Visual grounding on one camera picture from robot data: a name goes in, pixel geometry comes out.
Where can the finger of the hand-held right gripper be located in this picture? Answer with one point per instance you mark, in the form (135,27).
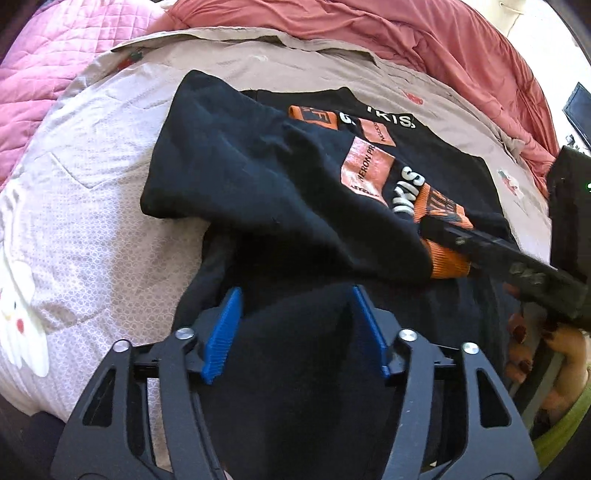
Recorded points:
(489,258)

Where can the beige printed blanket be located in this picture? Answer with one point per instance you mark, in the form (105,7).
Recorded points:
(92,230)

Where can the black shirt with orange print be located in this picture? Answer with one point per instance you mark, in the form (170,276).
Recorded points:
(277,184)

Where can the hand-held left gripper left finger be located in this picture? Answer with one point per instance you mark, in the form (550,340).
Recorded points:
(222,337)

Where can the person's right hand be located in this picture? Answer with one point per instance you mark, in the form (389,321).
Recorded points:
(565,355)

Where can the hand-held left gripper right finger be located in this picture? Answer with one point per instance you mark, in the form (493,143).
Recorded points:
(371,332)

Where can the dark flat panel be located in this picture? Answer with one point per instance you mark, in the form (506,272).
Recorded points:
(579,110)

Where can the person's right forearm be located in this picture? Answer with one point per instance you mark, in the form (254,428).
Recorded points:
(572,427)

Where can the pink quilted pillow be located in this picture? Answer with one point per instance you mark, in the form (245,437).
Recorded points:
(46,92)

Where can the salmon red comforter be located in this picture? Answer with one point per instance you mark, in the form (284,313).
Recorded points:
(415,37)

